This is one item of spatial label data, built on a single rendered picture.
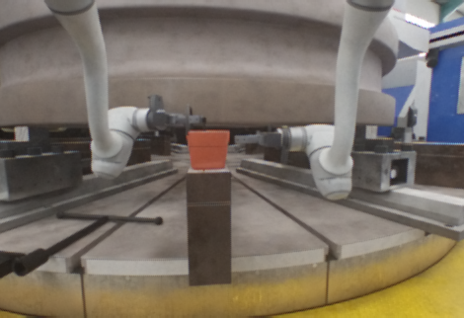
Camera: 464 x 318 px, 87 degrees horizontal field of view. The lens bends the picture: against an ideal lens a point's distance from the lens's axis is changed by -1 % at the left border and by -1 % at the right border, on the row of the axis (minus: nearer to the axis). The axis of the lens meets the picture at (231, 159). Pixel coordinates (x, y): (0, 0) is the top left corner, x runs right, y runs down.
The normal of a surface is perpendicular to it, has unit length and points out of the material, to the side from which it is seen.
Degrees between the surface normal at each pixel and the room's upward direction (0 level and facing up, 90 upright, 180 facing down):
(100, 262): 90
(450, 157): 90
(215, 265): 90
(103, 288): 90
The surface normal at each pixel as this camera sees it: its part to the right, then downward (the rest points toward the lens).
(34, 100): -0.33, 0.11
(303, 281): 0.22, 0.11
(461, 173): -0.64, 0.10
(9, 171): 0.95, 0.04
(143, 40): -0.05, 0.12
